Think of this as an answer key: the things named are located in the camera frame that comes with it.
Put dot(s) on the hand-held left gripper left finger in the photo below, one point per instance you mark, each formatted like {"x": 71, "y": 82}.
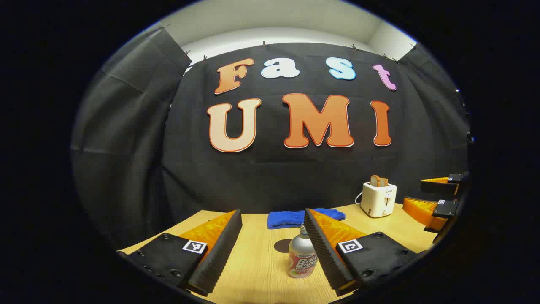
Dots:
{"x": 223, "y": 249}

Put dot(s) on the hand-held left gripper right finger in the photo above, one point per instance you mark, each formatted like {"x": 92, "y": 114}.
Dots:
{"x": 322, "y": 253}

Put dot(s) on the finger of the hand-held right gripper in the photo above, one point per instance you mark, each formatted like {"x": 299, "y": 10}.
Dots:
{"x": 438, "y": 185}
{"x": 426, "y": 213}

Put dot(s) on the silver water bottle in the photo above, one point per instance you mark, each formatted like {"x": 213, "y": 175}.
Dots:
{"x": 299, "y": 257}

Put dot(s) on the white toaster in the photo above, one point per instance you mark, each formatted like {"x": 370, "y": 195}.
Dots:
{"x": 377, "y": 202}

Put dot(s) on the blue folded towel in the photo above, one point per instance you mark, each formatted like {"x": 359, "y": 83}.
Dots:
{"x": 287, "y": 218}

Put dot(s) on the toasted bread slice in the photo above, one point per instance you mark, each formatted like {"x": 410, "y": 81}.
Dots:
{"x": 374, "y": 181}
{"x": 383, "y": 182}

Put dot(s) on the black backdrop cloth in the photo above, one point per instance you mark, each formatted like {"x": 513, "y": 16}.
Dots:
{"x": 270, "y": 177}

